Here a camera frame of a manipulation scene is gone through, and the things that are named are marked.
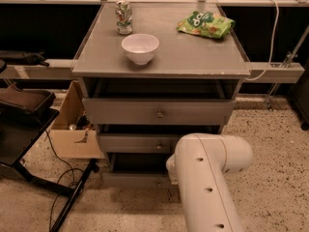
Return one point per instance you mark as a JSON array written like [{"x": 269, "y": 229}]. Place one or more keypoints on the green snack bag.
[{"x": 206, "y": 25}]

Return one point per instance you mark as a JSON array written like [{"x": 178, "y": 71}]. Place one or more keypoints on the grey bottom drawer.
[{"x": 137, "y": 170}]

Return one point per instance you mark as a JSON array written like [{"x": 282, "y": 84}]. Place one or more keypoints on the open cardboard box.
[{"x": 70, "y": 140}]

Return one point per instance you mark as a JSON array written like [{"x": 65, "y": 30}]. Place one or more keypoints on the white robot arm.
[{"x": 197, "y": 167}]

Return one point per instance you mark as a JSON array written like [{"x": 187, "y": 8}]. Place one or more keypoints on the grey drawer cabinet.
[{"x": 185, "y": 67}]

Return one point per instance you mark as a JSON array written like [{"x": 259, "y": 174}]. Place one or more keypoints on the green patterned drink can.
[{"x": 123, "y": 12}]

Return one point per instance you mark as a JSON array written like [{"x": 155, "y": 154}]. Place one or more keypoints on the white ceramic bowl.
[{"x": 140, "y": 48}]

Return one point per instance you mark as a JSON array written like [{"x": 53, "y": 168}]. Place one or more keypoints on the grey middle drawer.
[{"x": 134, "y": 143}]

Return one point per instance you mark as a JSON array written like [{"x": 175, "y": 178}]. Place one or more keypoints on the grey drawer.
[
  {"x": 134, "y": 143},
  {"x": 137, "y": 170},
  {"x": 158, "y": 112}
]

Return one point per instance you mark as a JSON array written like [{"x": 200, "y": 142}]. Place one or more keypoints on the black rolling stand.
[{"x": 25, "y": 116}]

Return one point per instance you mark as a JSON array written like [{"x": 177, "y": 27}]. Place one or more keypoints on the black object on rail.
[{"x": 23, "y": 58}]

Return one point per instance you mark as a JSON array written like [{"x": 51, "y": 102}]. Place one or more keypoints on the grey top drawer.
[{"x": 158, "y": 112}]

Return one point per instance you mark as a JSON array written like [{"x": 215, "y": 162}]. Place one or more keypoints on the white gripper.
[{"x": 170, "y": 165}]

